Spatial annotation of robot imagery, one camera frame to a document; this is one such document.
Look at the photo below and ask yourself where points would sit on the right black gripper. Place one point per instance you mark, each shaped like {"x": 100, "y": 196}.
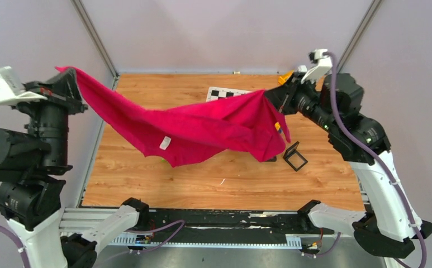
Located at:
{"x": 281, "y": 94}

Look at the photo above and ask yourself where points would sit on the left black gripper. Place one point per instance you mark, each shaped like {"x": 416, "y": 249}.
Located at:
{"x": 63, "y": 87}

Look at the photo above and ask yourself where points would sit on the magenta red garment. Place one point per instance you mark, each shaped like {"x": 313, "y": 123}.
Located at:
{"x": 193, "y": 133}

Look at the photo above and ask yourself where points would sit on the black frame box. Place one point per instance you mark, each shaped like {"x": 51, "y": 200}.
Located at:
{"x": 294, "y": 158}

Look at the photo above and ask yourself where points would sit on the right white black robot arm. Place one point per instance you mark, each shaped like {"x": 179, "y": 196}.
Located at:
{"x": 385, "y": 228}

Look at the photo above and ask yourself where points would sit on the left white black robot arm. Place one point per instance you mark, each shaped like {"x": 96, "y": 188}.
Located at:
{"x": 31, "y": 166}

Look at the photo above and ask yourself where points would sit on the yellow toy behind metronome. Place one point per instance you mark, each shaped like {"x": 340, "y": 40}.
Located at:
{"x": 287, "y": 77}

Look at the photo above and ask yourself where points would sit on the white metronome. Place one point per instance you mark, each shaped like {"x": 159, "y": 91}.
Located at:
{"x": 302, "y": 69}

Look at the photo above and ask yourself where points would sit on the yellow blue toy bricks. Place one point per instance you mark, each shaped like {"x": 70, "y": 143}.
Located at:
{"x": 278, "y": 127}

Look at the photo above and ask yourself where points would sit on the black white chessboard mat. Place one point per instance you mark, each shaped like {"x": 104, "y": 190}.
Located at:
{"x": 215, "y": 93}

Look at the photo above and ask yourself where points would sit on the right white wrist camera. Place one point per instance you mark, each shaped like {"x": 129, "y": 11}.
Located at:
{"x": 321, "y": 64}

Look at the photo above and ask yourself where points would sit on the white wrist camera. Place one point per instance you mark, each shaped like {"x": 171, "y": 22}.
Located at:
{"x": 12, "y": 91}
{"x": 321, "y": 64}

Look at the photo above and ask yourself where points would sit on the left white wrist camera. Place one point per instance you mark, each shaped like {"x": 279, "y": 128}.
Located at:
{"x": 12, "y": 91}

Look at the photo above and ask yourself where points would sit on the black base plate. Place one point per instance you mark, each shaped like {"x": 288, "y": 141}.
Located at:
{"x": 228, "y": 226}

